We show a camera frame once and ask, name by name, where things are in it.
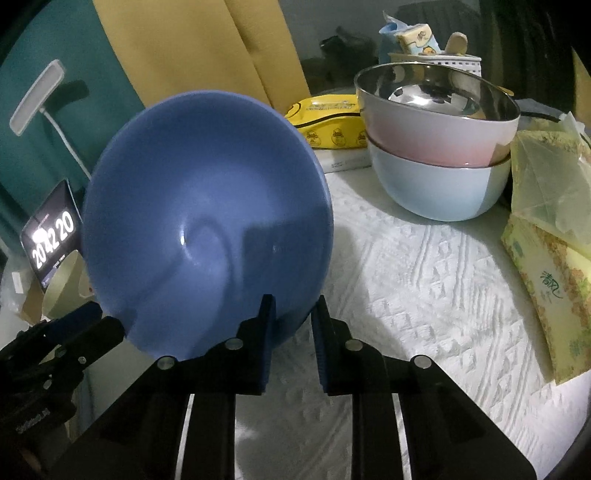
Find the teal curtain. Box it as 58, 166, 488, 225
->
0, 0, 153, 259

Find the light blue steel bowl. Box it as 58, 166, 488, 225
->
367, 138, 513, 223

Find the yellow-green tissue pack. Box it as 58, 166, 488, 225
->
501, 113, 591, 386

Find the white utensil holder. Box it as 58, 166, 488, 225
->
388, 51, 483, 77

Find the white quilted tablecloth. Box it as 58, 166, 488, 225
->
69, 161, 591, 480

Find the pink steel bowl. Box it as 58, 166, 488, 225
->
354, 62, 522, 168

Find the light blue carton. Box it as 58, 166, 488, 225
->
379, 11, 416, 65

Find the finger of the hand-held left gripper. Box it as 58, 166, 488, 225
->
55, 316, 126, 370
44, 302, 103, 335

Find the white desk lamp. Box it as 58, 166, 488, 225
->
9, 60, 93, 181

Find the yellow wipes pack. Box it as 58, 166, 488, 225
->
283, 93, 370, 151

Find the wooden spoon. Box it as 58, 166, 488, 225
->
444, 31, 469, 55

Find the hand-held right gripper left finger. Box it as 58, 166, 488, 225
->
53, 294, 278, 480

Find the dark glass sliding door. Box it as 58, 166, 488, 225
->
281, 0, 573, 121

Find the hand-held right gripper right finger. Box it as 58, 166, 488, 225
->
310, 295, 539, 480

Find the tablet showing clock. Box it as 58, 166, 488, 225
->
21, 180, 84, 291

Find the white booklet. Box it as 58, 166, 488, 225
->
318, 145, 375, 174

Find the yellow cartoon packet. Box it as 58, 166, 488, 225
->
397, 23, 439, 56

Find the cream bowl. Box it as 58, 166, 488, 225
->
42, 251, 100, 319

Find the yellow curtain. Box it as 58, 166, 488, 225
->
92, 0, 310, 112
570, 46, 591, 93

